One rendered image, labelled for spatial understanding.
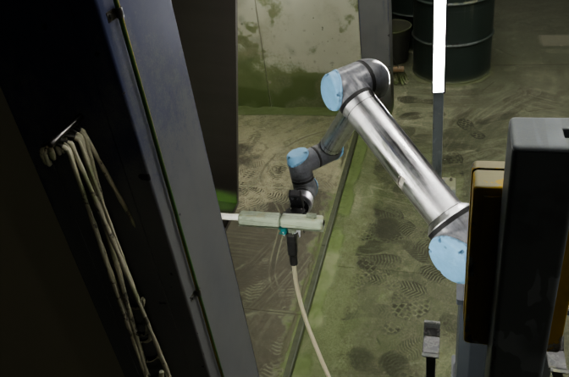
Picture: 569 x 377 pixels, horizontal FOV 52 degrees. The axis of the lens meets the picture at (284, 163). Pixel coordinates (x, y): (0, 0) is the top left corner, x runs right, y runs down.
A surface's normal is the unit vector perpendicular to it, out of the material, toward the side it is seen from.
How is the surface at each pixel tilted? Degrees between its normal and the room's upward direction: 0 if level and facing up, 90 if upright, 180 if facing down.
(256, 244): 0
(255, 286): 0
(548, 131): 0
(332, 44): 90
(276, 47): 90
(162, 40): 90
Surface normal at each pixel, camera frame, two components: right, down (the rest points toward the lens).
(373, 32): -0.25, 0.55
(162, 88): 0.96, 0.04
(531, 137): -0.12, -0.83
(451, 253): -0.78, 0.45
